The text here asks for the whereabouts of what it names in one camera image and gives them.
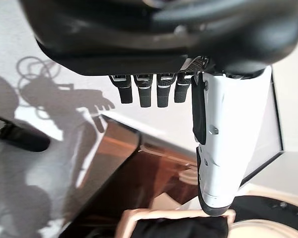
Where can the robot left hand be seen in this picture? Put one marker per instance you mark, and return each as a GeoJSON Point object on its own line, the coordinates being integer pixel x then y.
{"type": "Point", "coordinates": [149, 32]}

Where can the robot left leg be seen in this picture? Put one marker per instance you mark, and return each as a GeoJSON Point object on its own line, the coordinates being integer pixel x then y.
{"type": "Point", "coordinates": [22, 138]}

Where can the rectangular wicker laundry basket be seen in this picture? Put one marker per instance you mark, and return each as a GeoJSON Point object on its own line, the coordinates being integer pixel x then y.
{"type": "Point", "coordinates": [129, 218]}

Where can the black garment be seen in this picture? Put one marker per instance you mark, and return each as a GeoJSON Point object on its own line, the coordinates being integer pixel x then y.
{"type": "Point", "coordinates": [178, 228]}

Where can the round glass washer door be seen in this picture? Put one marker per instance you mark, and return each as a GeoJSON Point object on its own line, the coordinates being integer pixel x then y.
{"type": "Point", "coordinates": [268, 213]}

